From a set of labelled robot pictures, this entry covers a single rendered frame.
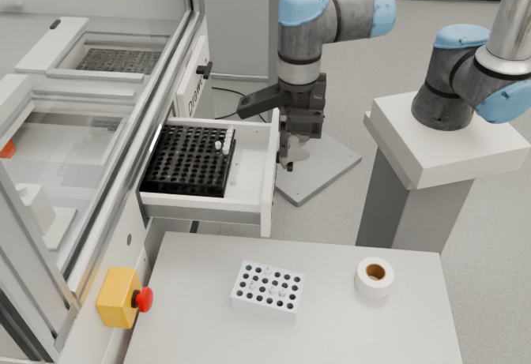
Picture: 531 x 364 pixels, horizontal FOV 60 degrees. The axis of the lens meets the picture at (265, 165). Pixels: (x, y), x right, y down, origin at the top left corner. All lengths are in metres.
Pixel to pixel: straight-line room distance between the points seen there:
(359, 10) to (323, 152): 1.55
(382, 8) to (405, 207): 0.67
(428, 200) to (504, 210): 1.00
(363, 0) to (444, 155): 0.49
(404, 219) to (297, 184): 0.85
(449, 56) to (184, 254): 0.72
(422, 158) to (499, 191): 1.30
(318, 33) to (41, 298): 0.54
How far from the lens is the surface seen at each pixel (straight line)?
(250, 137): 1.07
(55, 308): 0.67
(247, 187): 0.98
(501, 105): 1.03
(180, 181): 0.93
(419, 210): 1.36
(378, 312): 0.92
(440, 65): 1.14
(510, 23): 0.98
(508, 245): 2.18
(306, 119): 0.84
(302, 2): 0.73
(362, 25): 0.78
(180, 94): 1.11
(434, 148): 1.15
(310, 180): 2.14
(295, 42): 0.75
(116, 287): 0.78
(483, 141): 1.21
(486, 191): 2.36
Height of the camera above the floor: 1.55
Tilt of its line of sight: 43 degrees down
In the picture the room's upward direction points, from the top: straight up
